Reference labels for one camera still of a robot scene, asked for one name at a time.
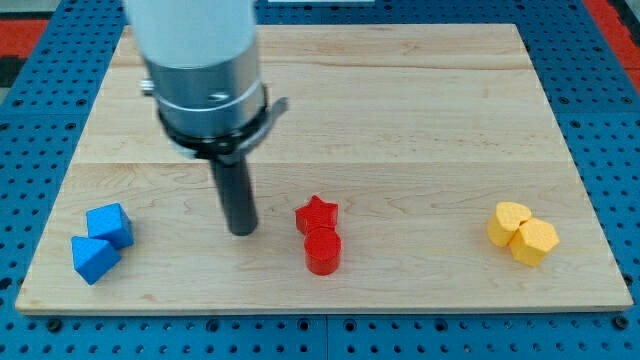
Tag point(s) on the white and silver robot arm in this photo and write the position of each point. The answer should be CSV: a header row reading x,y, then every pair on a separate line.
x,y
203,63

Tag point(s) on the blue triangle block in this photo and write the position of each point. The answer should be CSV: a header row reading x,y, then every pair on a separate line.
x,y
93,258

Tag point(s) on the red star block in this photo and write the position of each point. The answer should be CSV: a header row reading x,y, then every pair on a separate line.
x,y
316,214

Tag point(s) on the red cylinder block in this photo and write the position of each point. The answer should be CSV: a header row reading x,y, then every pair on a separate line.
x,y
323,249

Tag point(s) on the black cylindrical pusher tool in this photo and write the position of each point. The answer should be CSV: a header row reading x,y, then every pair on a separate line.
x,y
234,188

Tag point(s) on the light wooden board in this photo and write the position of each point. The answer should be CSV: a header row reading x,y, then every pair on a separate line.
x,y
415,131

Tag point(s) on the yellow heart block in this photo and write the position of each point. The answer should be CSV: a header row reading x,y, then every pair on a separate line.
x,y
505,221

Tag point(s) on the blue cube block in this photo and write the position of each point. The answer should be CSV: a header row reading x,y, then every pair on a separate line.
x,y
111,223

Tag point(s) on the yellow hexagon block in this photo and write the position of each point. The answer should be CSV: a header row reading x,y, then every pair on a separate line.
x,y
533,241

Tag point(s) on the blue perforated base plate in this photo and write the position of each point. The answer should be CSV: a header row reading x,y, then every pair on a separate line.
x,y
54,55

